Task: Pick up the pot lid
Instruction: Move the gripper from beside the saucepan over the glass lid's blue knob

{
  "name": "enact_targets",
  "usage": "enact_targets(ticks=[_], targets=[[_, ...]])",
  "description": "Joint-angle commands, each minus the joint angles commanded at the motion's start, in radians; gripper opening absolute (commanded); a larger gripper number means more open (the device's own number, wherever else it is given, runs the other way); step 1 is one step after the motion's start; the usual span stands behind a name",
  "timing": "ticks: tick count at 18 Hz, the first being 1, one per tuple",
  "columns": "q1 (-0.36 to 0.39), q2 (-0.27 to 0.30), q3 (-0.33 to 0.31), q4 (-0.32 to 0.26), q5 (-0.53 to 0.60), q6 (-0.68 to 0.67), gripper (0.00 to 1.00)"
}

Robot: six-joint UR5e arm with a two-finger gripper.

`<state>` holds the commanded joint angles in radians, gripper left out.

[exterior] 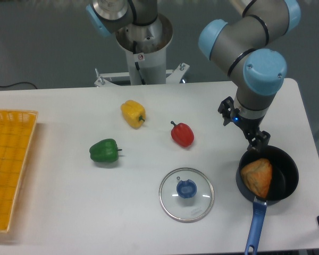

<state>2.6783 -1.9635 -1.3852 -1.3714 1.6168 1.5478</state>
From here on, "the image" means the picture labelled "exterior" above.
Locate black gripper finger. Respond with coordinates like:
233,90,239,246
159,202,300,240
247,130,271,152
218,97,234,126

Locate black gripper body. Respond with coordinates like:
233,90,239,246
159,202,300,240
230,108,263,141

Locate glass lid blue knob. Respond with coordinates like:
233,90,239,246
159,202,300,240
158,167,214,223

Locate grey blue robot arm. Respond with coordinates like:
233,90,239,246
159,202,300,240
198,1,301,151

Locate second grey blue robot arm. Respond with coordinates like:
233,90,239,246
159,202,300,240
86,0,158,37

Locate brown bread pastry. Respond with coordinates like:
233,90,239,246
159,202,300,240
240,158,273,198

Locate dark blue saucepan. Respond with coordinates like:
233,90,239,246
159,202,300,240
236,146,299,254

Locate red bell pepper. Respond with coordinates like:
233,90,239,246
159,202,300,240
171,121,195,148

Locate yellow bell pepper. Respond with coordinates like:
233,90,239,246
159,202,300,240
120,100,146,129

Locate green bell pepper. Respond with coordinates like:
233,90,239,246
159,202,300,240
89,138,122,163

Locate yellow woven basket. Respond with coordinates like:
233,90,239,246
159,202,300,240
0,109,38,233

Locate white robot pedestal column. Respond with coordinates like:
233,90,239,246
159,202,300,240
94,13,189,87

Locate black cable on floor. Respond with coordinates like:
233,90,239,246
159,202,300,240
0,81,38,90

